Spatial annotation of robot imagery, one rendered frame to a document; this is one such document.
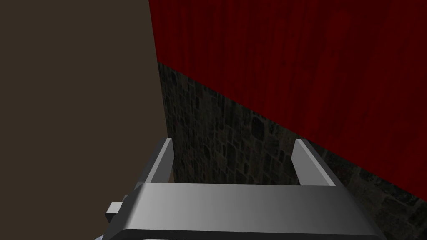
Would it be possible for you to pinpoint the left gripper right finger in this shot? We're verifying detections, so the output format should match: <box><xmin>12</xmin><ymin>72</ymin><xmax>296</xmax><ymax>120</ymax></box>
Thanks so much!
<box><xmin>291</xmin><ymin>138</ymin><xmax>344</xmax><ymax>187</ymax></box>

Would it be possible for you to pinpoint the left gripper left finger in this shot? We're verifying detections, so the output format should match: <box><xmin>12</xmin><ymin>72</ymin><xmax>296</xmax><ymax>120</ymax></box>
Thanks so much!
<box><xmin>143</xmin><ymin>137</ymin><xmax>175</xmax><ymax>184</ymax></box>

